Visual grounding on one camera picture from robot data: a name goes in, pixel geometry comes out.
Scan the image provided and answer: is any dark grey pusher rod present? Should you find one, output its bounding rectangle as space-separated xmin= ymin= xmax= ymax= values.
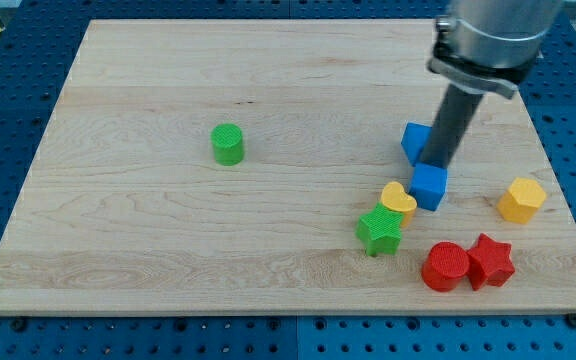
xmin=419 ymin=85 xmax=483 ymax=169

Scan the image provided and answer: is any blue triangle block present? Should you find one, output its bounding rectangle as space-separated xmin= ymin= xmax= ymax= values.
xmin=401 ymin=122 xmax=431 ymax=166

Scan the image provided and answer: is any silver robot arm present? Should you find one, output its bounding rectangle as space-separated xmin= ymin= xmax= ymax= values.
xmin=419 ymin=0 xmax=563 ymax=169

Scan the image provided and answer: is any blue cube block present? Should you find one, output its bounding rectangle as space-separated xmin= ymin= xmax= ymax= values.
xmin=409 ymin=163 xmax=448 ymax=211

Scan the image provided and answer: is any yellow heart block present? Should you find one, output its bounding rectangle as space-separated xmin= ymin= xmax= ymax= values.
xmin=380 ymin=181 xmax=417 ymax=228

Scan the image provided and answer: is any yellow hexagon block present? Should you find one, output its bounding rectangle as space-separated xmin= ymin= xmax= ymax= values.
xmin=496 ymin=177 xmax=547 ymax=224

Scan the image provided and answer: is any green star block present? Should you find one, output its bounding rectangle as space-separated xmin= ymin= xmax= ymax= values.
xmin=355 ymin=202 xmax=404 ymax=257

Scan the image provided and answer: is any red star block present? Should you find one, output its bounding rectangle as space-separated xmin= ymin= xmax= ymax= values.
xmin=467 ymin=233 xmax=515 ymax=291

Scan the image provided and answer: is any red cylinder block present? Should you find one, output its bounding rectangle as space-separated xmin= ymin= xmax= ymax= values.
xmin=421 ymin=241 xmax=469 ymax=292

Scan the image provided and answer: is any green cylinder block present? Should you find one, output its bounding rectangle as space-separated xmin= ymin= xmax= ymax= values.
xmin=210 ymin=123 xmax=245 ymax=166

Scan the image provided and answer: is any wooden board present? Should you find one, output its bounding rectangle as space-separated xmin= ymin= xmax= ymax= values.
xmin=0 ymin=19 xmax=576 ymax=317

